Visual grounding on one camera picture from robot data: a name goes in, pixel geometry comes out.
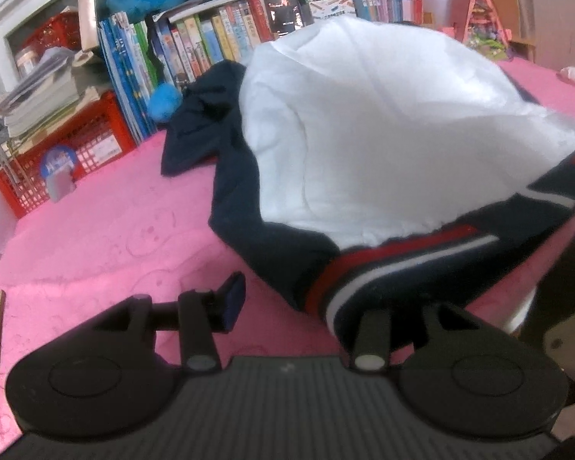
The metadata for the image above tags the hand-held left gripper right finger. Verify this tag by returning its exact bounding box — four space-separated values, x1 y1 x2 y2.
355 303 501 373

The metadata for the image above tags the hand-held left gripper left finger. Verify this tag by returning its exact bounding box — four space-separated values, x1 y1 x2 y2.
92 271 247 373

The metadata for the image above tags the white and navy jacket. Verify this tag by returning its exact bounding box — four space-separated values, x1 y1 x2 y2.
160 14 575 346

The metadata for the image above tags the blue plush ball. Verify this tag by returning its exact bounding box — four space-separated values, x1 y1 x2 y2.
146 81 184 122

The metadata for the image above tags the large red plastic crate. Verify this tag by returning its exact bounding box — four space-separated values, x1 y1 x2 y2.
0 91 138 219

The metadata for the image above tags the blue round tag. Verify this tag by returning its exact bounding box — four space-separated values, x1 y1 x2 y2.
39 146 77 202

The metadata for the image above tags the row of thin blue booklets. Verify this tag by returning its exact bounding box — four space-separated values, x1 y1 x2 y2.
98 12 161 145

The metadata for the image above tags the row of thick colourful books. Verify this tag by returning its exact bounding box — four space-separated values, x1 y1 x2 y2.
151 0 275 92

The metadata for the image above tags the stack of worn books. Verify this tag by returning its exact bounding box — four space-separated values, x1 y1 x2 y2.
0 48 102 156

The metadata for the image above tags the white shelf board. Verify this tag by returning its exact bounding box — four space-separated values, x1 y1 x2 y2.
165 0 265 23

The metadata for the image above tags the dark photo magazine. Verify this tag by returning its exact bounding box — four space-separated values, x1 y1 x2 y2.
263 0 315 35

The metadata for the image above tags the white box with colourful print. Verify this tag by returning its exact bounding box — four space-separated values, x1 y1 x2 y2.
309 0 358 23

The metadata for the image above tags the clear plastic jar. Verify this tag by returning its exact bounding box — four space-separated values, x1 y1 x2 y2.
16 45 45 78

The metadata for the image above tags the beige hardcover book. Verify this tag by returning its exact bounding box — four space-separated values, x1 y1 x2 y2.
77 0 107 53

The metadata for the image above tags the small red plastic crate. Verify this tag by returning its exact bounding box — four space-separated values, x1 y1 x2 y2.
26 12 84 53

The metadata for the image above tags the triangular colourful toy rack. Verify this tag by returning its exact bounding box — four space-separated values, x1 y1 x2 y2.
453 0 514 61

